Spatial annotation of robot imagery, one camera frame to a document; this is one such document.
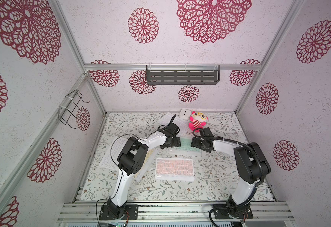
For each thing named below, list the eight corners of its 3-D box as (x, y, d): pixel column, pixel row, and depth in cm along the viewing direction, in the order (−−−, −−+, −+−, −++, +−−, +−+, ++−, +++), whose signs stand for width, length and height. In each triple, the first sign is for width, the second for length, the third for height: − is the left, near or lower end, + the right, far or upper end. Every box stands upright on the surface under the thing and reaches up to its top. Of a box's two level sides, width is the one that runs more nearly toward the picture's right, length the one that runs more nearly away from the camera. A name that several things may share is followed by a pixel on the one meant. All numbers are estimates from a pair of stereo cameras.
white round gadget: (180, 120, 117) (180, 117, 115) (179, 111, 124) (179, 109, 121) (191, 120, 117) (192, 117, 115) (190, 111, 124) (190, 108, 121)
